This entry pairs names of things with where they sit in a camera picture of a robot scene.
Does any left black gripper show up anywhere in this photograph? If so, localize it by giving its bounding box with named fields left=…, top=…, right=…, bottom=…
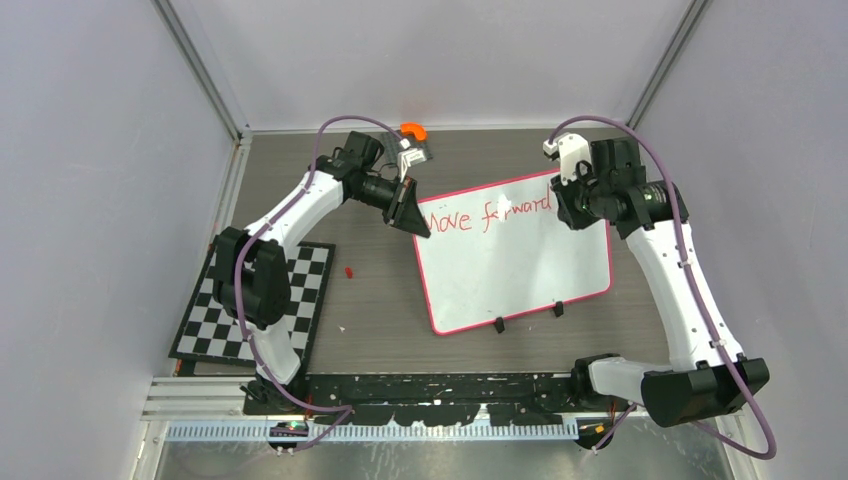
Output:
left=353, top=175, right=432, bottom=239

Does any pink framed whiteboard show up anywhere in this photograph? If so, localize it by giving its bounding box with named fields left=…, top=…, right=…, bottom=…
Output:
left=413, top=170, right=613, bottom=335

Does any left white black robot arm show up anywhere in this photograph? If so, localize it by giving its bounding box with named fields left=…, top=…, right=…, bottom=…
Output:
left=212, top=132, right=431, bottom=414

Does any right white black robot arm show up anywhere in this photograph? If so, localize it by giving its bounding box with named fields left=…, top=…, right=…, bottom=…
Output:
left=543, top=133, right=770, bottom=427

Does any grey studded baseplate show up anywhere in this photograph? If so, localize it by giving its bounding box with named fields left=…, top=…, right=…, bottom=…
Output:
left=380, top=130, right=433, bottom=164

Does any orange curved plastic piece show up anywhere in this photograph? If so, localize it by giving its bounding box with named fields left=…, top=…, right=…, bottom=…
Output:
left=400, top=122, right=428, bottom=142

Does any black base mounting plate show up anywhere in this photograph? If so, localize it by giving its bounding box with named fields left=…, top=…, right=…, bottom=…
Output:
left=241, top=373, right=628, bottom=427

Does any black white checkerboard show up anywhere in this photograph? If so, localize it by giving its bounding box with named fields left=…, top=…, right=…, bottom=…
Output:
left=169, top=241, right=336, bottom=368

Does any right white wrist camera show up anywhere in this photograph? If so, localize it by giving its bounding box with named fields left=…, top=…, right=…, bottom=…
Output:
left=542, top=132, right=591, bottom=185

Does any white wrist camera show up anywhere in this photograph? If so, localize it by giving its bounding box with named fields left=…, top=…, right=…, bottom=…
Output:
left=542, top=132, right=591, bottom=185
left=396, top=139, right=427, bottom=181

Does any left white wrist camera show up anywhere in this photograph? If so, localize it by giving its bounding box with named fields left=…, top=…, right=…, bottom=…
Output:
left=396, top=139, right=427, bottom=181

